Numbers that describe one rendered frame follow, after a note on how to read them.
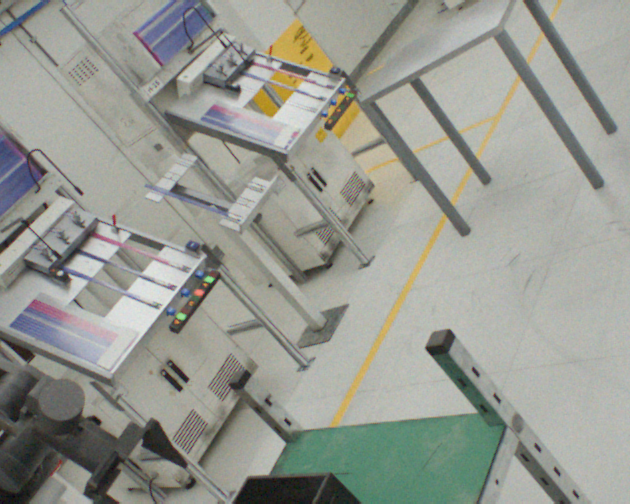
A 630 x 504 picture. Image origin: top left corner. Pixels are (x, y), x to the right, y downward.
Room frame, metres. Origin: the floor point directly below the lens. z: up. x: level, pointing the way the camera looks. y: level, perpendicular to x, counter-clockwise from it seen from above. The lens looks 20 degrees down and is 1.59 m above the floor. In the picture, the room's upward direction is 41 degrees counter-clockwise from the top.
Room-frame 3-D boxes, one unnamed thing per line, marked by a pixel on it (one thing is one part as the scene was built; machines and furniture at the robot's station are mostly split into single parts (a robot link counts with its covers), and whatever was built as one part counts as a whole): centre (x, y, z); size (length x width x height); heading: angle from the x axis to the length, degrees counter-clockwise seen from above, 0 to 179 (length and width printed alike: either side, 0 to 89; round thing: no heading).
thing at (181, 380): (3.58, 1.06, 0.31); 0.70 x 0.65 x 0.62; 130
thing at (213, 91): (4.39, -0.17, 0.65); 1.01 x 0.73 x 1.29; 40
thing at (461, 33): (3.22, -0.95, 0.40); 0.70 x 0.45 x 0.80; 45
